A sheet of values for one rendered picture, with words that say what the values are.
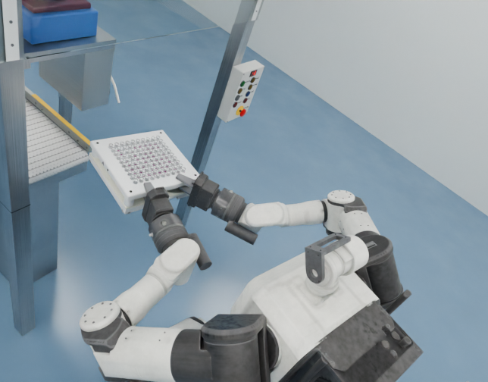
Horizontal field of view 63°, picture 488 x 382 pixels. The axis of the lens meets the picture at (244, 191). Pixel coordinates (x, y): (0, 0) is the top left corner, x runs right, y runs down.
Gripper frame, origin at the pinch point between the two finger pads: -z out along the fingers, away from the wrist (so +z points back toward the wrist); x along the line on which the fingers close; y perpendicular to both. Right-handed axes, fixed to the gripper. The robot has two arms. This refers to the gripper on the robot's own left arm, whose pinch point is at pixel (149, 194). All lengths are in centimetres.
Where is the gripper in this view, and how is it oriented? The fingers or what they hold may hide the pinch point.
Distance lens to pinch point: 114.6
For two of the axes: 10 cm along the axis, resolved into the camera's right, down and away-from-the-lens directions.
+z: 4.7, 7.2, -5.1
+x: -3.3, 6.8, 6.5
